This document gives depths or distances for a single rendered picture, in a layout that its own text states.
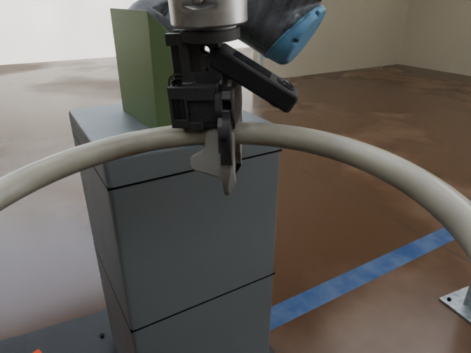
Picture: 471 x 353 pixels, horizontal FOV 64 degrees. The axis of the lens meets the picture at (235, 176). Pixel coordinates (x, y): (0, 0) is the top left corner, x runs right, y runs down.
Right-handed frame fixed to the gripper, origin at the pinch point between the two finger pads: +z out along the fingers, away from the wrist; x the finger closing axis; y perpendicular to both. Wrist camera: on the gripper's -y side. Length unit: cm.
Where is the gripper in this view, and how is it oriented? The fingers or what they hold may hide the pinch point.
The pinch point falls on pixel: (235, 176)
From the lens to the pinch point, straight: 53.8
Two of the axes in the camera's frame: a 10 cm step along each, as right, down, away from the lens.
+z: 0.5, 8.8, 4.8
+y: -9.9, -0.3, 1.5
